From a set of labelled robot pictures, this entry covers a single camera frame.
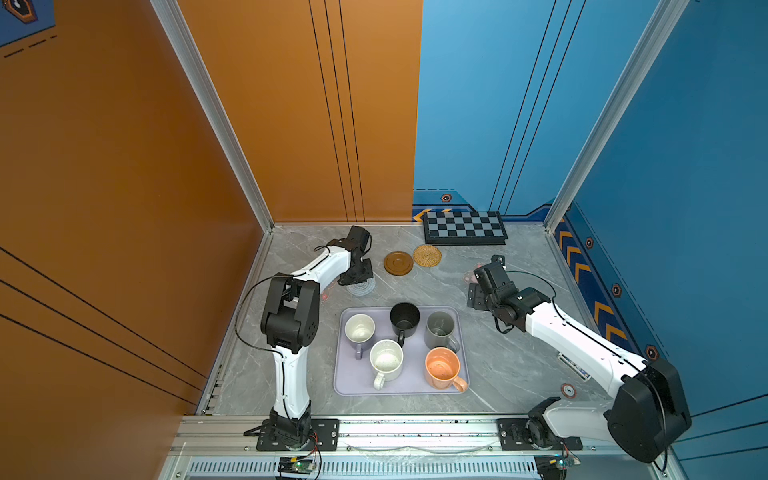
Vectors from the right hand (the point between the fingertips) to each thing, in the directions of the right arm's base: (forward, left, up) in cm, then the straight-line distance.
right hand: (481, 293), depth 86 cm
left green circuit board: (-39, +49, -13) cm, 64 cm away
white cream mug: (-15, +28, -11) cm, 33 cm away
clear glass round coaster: (+10, +37, -11) cm, 39 cm away
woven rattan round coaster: (+24, +13, -11) cm, 29 cm away
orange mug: (-17, +12, -12) cm, 24 cm away
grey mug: (-7, +12, -10) cm, 17 cm away
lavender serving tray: (-19, +37, -12) cm, 43 cm away
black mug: (-4, +22, -6) cm, 23 cm away
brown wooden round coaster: (+21, +24, -12) cm, 34 cm away
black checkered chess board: (+36, -2, -9) cm, 37 cm away
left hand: (+13, +36, -7) cm, 39 cm away
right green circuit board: (-39, -12, -14) cm, 44 cm away
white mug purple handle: (-6, +36, -9) cm, 38 cm away
